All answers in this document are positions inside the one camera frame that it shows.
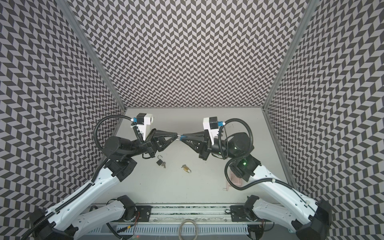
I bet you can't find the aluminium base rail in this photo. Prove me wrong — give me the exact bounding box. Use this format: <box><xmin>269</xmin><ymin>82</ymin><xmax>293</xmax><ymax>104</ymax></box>
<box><xmin>89</xmin><ymin>203</ymin><xmax>289</xmax><ymax>226</ymax></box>

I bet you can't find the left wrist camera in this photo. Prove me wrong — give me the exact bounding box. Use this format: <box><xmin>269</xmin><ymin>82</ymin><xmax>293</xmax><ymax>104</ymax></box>
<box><xmin>131</xmin><ymin>113</ymin><xmax>154</xmax><ymax>140</ymax></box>

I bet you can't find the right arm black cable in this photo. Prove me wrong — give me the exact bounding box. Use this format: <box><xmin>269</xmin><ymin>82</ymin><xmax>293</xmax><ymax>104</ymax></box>
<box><xmin>217</xmin><ymin>118</ymin><xmax>301</xmax><ymax>193</ymax></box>

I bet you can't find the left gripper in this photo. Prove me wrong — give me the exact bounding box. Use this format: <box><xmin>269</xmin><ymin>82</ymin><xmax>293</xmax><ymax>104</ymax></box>
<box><xmin>124</xmin><ymin>128</ymin><xmax>178</xmax><ymax>160</ymax></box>

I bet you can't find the blue padlock with key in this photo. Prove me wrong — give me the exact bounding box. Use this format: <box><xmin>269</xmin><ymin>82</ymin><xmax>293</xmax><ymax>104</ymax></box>
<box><xmin>177</xmin><ymin>135</ymin><xmax>187</xmax><ymax>141</ymax></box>

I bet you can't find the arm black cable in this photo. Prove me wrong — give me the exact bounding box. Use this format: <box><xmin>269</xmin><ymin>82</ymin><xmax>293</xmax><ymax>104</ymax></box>
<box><xmin>217</xmin><ymin>118</ymin><xmax>301</xmax><ymax>193</ymax></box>
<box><xmin>93</xmin><ymin>114</ymin><xmax>142</xmax><ymax>154</ymax></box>

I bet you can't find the small brass padlock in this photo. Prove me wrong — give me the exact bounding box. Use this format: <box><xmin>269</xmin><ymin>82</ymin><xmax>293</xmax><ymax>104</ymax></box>
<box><xmin>181</xmin><ymin>165</ymin><xmax>192</xmax><ymax>174</ymax></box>

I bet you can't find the pink padlock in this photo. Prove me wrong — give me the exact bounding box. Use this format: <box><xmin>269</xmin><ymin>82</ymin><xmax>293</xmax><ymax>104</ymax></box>
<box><xmin>223</xmin><ymin>172</ymin><xmax>243</xmax><ymax>191</ymax></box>

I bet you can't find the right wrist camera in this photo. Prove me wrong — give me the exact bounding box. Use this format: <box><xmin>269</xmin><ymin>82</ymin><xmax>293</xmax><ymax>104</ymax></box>
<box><xmin>203</xmin><ymin>117</ymin><xmax>226</xmax><ymax>145</ymax></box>

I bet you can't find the grey cable loop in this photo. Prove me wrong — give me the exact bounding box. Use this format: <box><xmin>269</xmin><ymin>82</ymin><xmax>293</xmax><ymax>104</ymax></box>
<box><xmin>178</xmin><ymin>218</ymin><xmax>199</xmax><ymax>240</ymax></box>

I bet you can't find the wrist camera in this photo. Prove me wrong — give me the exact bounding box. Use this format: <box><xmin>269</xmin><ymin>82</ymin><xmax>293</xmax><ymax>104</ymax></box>
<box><xmin>131</xmin><ymin>113</ymin><xmax>154</xmax><ymax>140</ymax></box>
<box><xmin>203</xmin><ymin>117</ymin><xmax>226</xmax><ymax>145</ymax></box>

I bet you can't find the white vented cable duct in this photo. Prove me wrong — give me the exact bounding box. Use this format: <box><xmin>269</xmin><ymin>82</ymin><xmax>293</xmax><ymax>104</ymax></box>
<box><xmin>89</xmin><ymin>224</ymin><xmax>250</xmax><ymax>236</ymax></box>

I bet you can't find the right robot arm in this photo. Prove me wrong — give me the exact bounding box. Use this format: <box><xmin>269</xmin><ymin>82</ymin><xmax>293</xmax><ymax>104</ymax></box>
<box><xmin>180</xmin><ymin>131</ymin><xmax>333</xmax><ymax>240</ymax></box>

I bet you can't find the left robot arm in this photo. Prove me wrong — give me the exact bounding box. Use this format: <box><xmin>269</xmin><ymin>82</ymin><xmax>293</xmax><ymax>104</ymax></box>
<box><xmin>22</xmin><ymin>129</ymin><xmax>178</xmax><ymax>240</ymax></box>

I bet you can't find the black padlock with keys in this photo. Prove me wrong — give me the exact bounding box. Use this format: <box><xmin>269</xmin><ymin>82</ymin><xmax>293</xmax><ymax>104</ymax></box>
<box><xmin>156</xmin><ymin>155</ymin><xmax>166</xmax><ymax>169</ymax></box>

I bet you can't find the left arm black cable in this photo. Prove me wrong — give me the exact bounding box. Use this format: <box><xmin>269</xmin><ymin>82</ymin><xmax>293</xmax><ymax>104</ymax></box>
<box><xmin>93</xmin><ymin>114</ymin><xmax>142</xmax><ymax>154</ymax></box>

